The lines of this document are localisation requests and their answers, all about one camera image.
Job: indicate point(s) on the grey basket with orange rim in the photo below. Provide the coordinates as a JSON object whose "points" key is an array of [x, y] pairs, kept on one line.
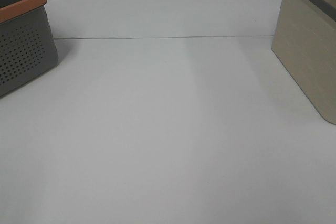
{"points": [[27, 44]]}

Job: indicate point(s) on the beige bin with grey rim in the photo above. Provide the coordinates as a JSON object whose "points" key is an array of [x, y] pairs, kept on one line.
{"points": [[304, 42]]}

